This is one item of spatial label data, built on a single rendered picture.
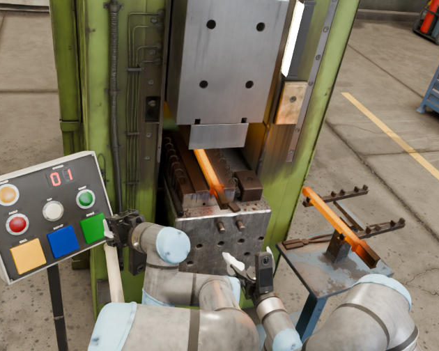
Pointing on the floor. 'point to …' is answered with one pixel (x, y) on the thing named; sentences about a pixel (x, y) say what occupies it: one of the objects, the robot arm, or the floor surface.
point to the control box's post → (57, 306)
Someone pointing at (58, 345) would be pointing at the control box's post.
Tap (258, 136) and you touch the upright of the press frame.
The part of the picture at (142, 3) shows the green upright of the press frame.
